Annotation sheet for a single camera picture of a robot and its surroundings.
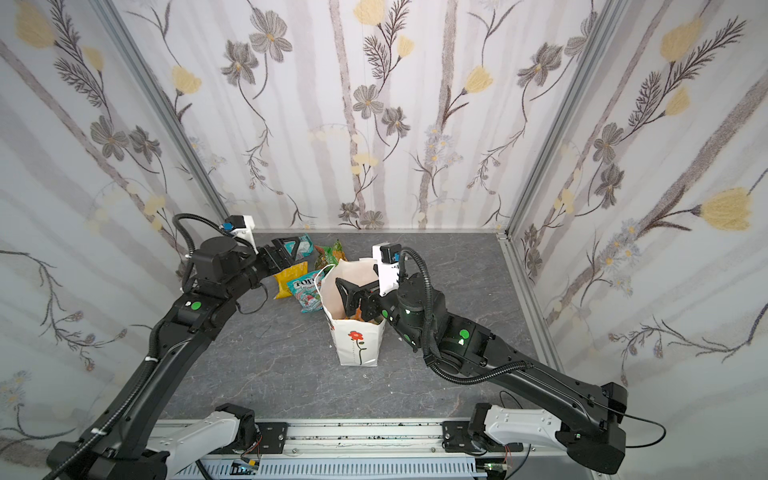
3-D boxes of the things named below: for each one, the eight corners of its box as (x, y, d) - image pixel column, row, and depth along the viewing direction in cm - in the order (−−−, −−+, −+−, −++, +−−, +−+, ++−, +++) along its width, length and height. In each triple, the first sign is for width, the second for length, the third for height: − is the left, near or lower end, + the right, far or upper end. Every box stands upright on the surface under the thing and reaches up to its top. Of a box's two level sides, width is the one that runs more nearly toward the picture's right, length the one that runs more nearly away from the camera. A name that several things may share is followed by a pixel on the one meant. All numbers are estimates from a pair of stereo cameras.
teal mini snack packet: (285, 312, 98) (281, 305, 95) (294, 277, 108) (290, 269, 104) (320, 313, 99) (318, 305, 95) (326, 278, 108) (324, 269, 104)
